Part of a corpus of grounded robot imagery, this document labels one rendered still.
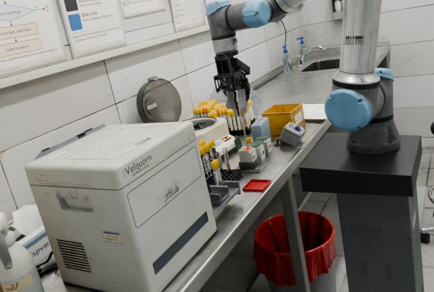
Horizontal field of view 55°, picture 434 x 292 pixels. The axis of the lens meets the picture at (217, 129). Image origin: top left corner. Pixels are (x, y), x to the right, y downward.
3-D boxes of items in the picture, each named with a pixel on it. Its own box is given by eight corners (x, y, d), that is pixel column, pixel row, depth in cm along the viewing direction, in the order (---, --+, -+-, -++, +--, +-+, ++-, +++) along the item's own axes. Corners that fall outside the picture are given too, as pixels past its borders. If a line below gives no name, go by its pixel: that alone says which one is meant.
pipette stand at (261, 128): (268, 150, 158) (264, 125, 155) (251, 150, 160) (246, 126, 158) (275, 141, 166) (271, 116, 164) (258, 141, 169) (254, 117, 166)
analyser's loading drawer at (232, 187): (205, 231, 105) (201, 212, 103) (184, 229, 108) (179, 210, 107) (241, 194, 121) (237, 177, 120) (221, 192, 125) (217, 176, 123)
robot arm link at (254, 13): (275, -5, 122) (244, 1, 129) (254, -1, 114) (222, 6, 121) (279, 22, 124) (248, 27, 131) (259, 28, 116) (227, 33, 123)
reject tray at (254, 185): (263, 192, 124) (262, 189, 124) (242, 190, 128) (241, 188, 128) (271, 181, 130) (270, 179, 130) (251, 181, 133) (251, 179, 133)
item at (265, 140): (268, 156, 151) (265, 139, 149) (257, 156, 153) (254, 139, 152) (273, 152, 154) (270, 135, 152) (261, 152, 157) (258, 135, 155)
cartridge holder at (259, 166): (259, 172, 138) (258, 163, 137) (235, 172, 143) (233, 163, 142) (265, 166, 143) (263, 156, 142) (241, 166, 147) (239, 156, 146)
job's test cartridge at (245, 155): (254, 168, 140) (250, 150, 138) (241, 168, 142) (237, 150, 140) (258, 163, 143) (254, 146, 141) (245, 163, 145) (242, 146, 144)
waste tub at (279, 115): (294, 136, 166) (290, 112, 164) (264, 136, 174) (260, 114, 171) (306, 125, 177) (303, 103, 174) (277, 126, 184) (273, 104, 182)
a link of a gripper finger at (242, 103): (236, 120, 133) (229, 92, 131) (243, 114, 138) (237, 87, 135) (245, 119, 131) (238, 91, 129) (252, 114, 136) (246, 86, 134)
